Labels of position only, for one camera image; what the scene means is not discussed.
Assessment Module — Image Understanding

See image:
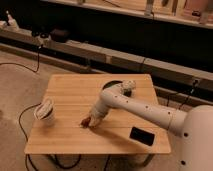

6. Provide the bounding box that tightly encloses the black smartphone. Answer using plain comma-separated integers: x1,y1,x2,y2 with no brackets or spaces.
130,127,155,146

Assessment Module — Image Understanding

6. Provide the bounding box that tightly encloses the black box on ledge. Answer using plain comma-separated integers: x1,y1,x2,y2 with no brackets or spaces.
50,29,69,43

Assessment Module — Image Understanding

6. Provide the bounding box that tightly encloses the wooden table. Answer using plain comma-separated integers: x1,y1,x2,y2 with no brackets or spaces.
25,74,171,154

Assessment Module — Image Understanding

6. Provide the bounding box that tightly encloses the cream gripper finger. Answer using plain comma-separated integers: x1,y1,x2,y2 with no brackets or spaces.
89,117,100,127

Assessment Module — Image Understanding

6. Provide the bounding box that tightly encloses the black floor cable left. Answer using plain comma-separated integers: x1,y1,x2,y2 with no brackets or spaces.
18,102,42,171

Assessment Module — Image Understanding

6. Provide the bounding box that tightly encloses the white bottle on ledge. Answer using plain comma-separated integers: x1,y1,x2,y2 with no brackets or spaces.
6,11,20,31

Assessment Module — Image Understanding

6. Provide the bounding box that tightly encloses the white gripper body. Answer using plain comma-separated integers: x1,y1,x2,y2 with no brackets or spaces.
90,101,110,119

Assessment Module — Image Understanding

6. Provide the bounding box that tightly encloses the white paper cup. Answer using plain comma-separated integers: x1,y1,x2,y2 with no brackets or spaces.
34,99,55,126

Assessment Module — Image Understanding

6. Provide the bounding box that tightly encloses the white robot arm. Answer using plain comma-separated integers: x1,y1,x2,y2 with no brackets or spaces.
89,84,213,171

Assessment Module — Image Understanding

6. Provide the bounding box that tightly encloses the green round plate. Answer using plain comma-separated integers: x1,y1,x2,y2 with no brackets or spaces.
102,80,132,97

